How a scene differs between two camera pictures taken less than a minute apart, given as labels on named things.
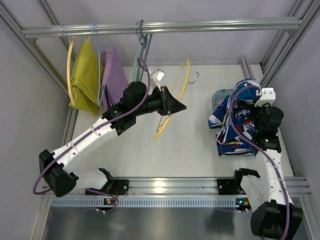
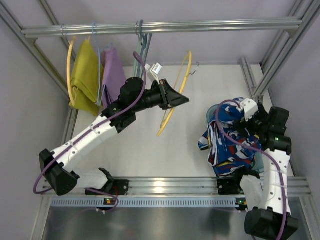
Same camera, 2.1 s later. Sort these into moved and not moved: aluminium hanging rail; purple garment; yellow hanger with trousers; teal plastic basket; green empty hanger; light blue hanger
Moved: teal plastic basket; yellow hanger with trousers
Not moved: light blue hanger; green empty hanger; purple garment; aluminium hanging rail
